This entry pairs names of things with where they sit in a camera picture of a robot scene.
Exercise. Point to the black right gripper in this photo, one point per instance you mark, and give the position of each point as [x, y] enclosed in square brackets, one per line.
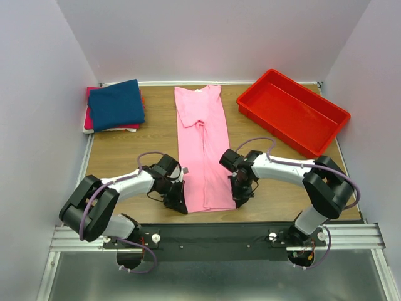
[240, 197]

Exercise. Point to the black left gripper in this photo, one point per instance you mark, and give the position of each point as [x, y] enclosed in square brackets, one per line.
[178, 202]

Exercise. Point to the pink polo shirt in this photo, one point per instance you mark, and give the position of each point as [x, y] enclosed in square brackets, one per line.
[202, 139]

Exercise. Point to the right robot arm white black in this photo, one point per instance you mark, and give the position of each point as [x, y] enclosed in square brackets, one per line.
[327, 187]

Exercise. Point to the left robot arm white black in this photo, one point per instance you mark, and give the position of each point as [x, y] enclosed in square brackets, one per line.
[89, 210]

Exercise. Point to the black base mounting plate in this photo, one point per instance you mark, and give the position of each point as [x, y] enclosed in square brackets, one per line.
[134, 251]

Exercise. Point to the red plastic bin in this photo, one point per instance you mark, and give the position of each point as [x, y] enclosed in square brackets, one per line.
[302, 119]

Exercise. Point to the folded navy blue t shirt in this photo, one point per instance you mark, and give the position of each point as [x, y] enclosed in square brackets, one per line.
[116, 105]

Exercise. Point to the folded white t shirt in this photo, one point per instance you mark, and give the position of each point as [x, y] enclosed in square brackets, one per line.
[129, 128]

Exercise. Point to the folded magenta t shirt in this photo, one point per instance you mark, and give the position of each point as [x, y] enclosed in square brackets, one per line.
[88, 123]

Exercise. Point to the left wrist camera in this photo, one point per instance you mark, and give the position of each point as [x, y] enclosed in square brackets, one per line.
[170, 168]

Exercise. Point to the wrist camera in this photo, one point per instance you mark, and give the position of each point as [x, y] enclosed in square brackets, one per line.
[232, 161]
[170, 168]

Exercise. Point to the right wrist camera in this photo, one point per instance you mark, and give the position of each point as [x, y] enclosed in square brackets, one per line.
[232, 161]

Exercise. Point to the aluminium frame rail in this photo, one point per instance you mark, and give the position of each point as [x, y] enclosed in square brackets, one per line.
[337, 236]

